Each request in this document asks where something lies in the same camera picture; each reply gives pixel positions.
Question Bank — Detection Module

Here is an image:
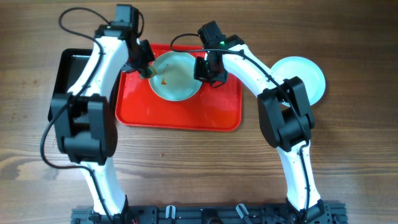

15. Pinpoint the green yellow sponge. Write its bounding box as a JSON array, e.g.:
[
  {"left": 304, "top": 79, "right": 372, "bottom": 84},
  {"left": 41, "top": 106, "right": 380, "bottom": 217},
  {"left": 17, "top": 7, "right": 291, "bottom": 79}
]
[{"left": 139, "top": 65, "right": 157, "bottom": 79}]

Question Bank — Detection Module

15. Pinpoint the white plate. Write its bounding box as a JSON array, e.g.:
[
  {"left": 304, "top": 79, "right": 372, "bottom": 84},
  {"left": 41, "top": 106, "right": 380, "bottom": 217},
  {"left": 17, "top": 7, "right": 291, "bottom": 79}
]
[
  {"left": 271, "top": 56, "right": 326, "bottom": 105},
  {"left": 149, "top": 52, "right": 201, "bottom": 101}
]

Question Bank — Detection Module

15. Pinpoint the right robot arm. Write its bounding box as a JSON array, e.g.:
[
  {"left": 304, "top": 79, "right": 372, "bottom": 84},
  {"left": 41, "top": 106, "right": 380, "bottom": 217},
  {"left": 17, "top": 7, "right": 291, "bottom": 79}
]
[{"left": 194, "top": 21, "right": 321, "bottom": 223}]

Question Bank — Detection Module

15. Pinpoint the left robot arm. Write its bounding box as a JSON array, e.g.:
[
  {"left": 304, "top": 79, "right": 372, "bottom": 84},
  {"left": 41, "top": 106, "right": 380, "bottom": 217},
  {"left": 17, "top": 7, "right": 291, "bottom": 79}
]
[{"left": 40, "top": 4, "right": 157, "bottom": 223}]

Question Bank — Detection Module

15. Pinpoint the black plastic tray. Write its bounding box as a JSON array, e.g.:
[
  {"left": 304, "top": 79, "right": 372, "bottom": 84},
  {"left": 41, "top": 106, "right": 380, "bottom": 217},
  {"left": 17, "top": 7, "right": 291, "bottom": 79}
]
[{"left": 47, "top": 48, "right": 94, "bottom": 122}]

